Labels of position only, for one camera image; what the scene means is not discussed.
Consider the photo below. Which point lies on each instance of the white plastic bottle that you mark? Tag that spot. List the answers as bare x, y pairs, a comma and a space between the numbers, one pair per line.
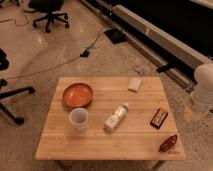
112, 122

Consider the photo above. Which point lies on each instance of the black floor mat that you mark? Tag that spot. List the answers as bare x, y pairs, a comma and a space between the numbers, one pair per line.
116, 36

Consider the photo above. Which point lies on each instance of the orange ceramic bowl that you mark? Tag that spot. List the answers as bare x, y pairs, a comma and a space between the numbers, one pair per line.
77, 95

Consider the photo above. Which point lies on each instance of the wooden table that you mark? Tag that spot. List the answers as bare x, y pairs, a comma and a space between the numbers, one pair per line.
121, 125

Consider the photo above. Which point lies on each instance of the black office chair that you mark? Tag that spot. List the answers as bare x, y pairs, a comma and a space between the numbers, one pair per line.
51, 9

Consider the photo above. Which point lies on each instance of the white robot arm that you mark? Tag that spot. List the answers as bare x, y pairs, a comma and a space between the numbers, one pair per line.
200, 100

